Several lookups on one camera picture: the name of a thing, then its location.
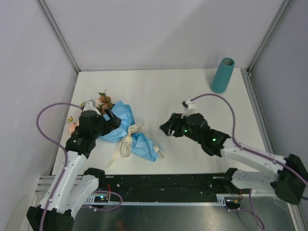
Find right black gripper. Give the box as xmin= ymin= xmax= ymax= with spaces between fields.
xmin=159 ymin=113 xmax=202 ymax=144

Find artificial flower bunch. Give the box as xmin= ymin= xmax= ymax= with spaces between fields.
xmin=66 ymin=91 xmax=114 ymax=134

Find cream printed ribbon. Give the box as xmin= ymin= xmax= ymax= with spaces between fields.
xmin=105 ymin=121 xmax=165 ymax=168

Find blue wrapping paper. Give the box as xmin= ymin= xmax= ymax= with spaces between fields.
xmin=100 ymin=101 xmax=161 ymax=163

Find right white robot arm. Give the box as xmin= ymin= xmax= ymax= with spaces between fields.
xmin=159 ymin=113 xmax=308 ymax=205

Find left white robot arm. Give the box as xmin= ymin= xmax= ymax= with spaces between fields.
xmin=26 ymin=109 xmax=121 ymax=231

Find teal conical vase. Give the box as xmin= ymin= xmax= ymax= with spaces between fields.
xmin=210 ymin=57 xmax=235 ymax=94

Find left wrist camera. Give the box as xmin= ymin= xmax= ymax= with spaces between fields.
xmin=82 ymin=100 xmax=101 ymax=115

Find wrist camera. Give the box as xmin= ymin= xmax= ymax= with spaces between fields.
xmin=181 ymin=99 xmax=197 ymax=118
xmin=82 ymin=100 xmax=101 ymax=115

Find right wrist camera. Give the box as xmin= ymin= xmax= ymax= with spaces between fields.
xmin=181 ymin=99 xmax=197 ymax=118

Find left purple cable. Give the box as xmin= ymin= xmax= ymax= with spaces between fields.
xmin=36 ymin=103 xmax=84 ymax=231

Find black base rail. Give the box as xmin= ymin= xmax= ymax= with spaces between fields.
xmin=98 ymin=173 xmax=241 ymax=205

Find aluminium frame rails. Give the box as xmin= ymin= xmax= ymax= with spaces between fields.
xmin=36 ymin=0 xmax=308 ymax=231

